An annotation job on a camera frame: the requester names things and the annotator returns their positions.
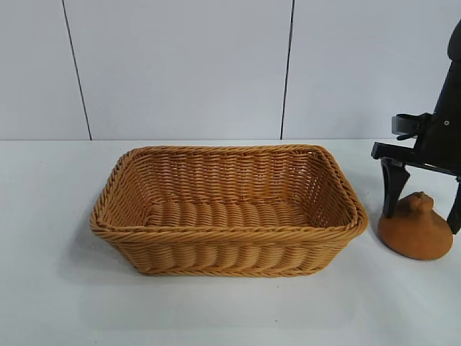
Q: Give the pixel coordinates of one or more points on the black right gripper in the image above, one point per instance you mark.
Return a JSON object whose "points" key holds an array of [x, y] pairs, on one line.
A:
{"points": [[443, 144]]}

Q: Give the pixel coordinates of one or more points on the orange-brown cone-shaped bun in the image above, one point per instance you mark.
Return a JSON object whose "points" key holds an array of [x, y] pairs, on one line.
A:
{"points": [[414, 238]]}

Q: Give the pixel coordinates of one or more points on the tan woven wicker basket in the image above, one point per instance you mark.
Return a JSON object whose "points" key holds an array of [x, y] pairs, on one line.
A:
{"points": [[223, 245]]}

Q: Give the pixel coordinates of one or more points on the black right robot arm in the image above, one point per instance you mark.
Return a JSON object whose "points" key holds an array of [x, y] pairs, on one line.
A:
{"points": [[454, 45]]}

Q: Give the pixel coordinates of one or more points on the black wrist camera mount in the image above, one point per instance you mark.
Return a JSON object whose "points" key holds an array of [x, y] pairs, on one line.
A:
{"points": [[401, 124]]}

